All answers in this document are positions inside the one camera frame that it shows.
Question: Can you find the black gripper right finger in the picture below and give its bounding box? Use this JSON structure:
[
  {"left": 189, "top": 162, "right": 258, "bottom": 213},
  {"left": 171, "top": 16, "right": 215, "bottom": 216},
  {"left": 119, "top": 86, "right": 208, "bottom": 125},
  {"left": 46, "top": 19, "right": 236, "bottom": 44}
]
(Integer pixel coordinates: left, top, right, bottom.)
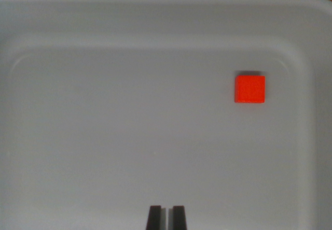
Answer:
[{"left": 168, "top": 205, "right": 188, "bottom": 230}]

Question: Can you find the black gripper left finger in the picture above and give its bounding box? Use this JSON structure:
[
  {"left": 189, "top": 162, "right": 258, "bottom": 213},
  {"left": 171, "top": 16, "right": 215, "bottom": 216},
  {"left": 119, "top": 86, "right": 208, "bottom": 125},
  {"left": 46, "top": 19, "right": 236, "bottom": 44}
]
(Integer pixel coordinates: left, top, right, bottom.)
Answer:
[{"left": 146, "top": 205, "right": 169, "bottom": 230}]

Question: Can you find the red cube block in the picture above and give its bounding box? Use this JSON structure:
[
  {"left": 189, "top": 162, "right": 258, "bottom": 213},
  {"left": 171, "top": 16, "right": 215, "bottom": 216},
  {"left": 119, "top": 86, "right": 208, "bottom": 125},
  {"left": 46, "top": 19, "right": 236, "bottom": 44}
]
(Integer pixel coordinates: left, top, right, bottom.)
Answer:
[{"left": 234, "top": 75, "right": 266, "bottom": 104}]

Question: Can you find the grey plastic bin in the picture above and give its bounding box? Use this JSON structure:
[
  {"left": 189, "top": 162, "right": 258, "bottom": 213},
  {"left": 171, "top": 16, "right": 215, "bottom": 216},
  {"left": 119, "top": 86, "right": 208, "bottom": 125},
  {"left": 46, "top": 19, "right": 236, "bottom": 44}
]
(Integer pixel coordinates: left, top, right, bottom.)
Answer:
[{"left": 0, "top": 0, "right": 332, "bottom": 230}]

